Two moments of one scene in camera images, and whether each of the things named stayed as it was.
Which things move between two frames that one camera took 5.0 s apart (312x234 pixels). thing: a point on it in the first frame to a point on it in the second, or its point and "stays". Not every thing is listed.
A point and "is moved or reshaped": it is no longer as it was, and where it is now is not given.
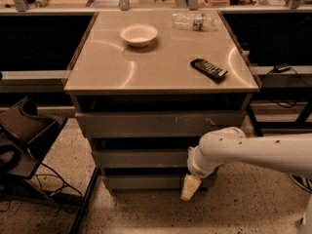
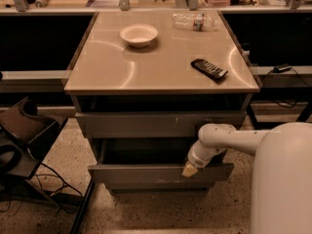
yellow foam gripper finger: (190, 187) to (189, 170)
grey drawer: (140, 158) is moved or reshaped
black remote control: (208, 68) stays
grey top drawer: (164, 124) stays
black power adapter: (280, 68) stays
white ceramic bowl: (138, 34) stays
